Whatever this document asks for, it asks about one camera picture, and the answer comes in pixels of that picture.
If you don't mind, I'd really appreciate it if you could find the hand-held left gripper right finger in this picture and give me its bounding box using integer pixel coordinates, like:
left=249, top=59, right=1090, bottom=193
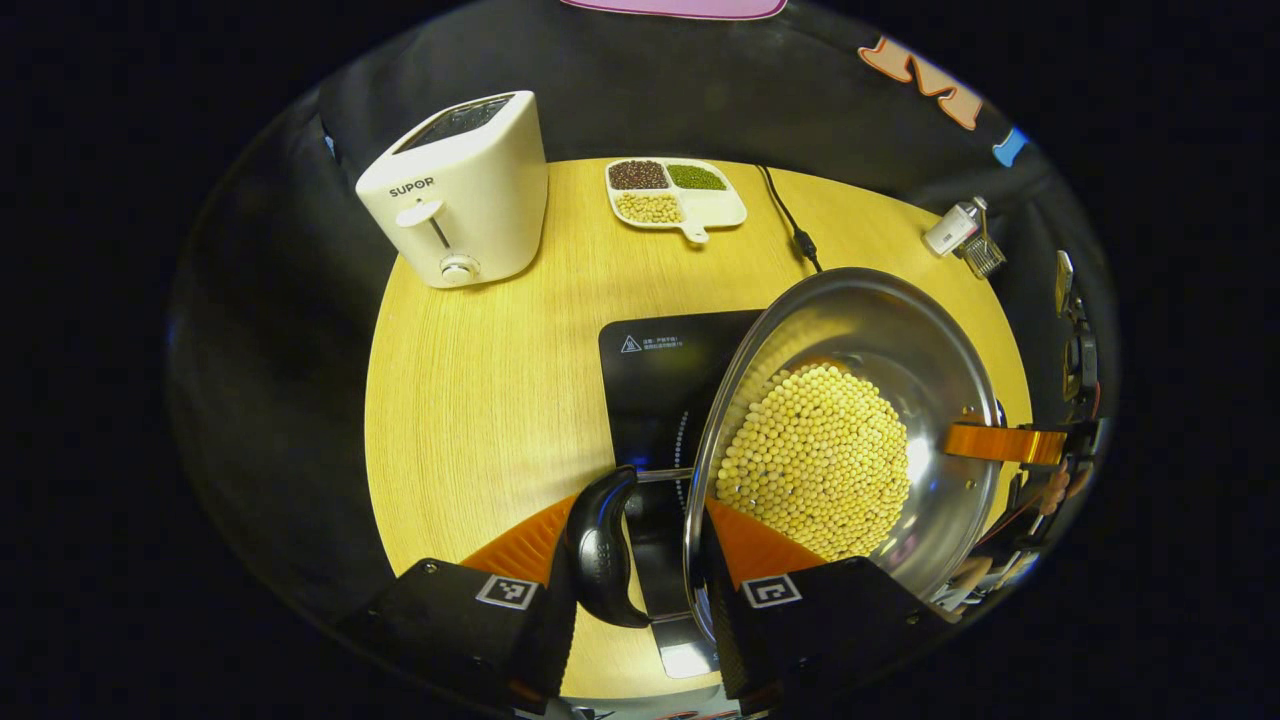
left=700, top=497, right=951, bottom=716

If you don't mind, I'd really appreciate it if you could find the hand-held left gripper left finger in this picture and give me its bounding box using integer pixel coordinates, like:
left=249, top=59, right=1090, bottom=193
left=335, top=495, right=581, bottom=716

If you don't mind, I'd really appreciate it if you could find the steel pot with black handles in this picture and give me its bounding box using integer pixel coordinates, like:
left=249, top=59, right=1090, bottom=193
left=565, top=266, right=1006, bottom=641

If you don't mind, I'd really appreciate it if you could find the pile of yellow soybeans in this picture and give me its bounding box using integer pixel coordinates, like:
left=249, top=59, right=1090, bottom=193
left=715, top=362, right=913, bottom=563

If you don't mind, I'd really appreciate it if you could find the black induction cooktop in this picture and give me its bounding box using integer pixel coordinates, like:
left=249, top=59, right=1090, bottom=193
left=598, top=308, right=766, bottom=681

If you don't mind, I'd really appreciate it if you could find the small white bottle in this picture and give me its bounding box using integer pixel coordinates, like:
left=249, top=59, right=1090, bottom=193
left=922, top=198, right=986, bottom=258

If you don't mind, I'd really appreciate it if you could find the white divided dish with beans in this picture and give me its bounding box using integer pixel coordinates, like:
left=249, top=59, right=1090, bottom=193
left=604, top=157, right=749, bottom=246

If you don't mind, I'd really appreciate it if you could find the white toaster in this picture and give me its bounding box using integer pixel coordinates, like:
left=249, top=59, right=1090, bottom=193
left=355, top=90, right=550, bottom=291

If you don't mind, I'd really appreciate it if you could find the wire mesh basket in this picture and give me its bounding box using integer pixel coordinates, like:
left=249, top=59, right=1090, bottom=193
left=962, top=205, right=1008, bottom=279

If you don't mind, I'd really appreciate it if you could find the black power cable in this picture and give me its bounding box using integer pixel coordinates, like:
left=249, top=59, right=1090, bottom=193
left=755, top=165, right=824, bottom=274

